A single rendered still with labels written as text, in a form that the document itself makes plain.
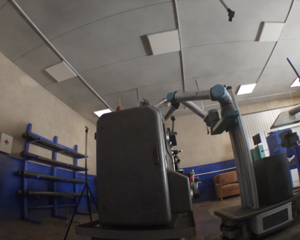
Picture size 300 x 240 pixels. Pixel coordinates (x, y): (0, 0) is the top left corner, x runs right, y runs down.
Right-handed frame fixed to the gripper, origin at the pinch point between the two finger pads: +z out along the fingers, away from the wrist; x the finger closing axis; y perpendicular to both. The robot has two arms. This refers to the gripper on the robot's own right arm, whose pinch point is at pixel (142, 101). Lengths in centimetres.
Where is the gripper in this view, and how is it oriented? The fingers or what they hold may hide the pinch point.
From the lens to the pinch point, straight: 234.9
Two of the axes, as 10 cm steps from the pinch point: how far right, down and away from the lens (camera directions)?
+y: 7.1, 5.9, -4.0
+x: -6.8, 7.3, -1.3
